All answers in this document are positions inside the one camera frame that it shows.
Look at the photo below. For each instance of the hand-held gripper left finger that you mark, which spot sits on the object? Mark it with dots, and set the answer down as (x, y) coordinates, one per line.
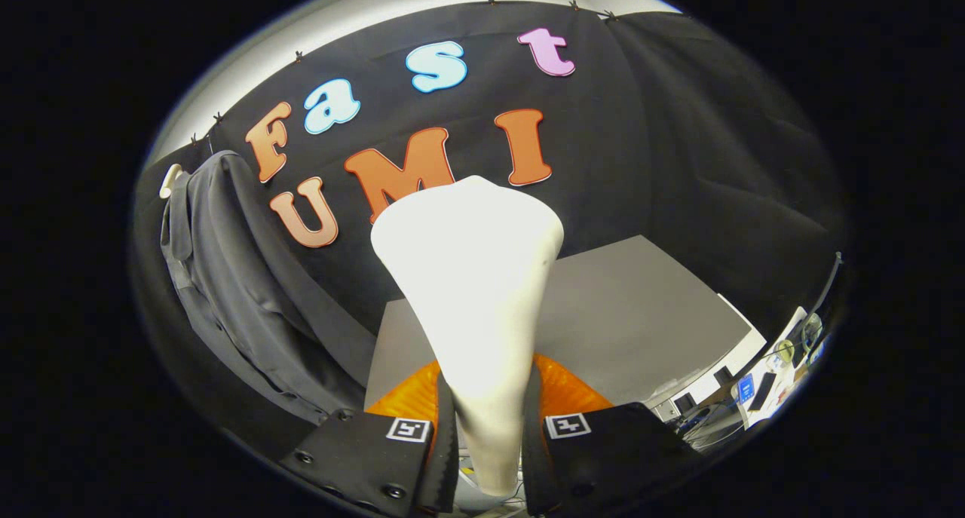
(377, 458)

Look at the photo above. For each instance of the cluttered white desk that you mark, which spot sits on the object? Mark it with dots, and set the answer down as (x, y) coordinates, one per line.
(769, 382)

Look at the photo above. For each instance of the dark monitor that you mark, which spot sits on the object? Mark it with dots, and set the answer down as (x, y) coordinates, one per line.
(829, 284)

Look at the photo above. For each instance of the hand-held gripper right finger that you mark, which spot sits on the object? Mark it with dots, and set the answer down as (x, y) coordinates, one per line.
(611, 465)

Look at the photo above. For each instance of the cream garment hanger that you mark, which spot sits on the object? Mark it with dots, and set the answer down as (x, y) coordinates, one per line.
(170, 180)

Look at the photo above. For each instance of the black backdrop cloth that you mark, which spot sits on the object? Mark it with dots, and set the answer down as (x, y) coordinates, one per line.
(663, 163)

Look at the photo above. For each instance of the grey cabinet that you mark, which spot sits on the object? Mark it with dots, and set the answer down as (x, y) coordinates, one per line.
(641, 314)

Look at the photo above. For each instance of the grey collared shirt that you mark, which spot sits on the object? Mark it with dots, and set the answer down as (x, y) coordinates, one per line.
(241, 299)

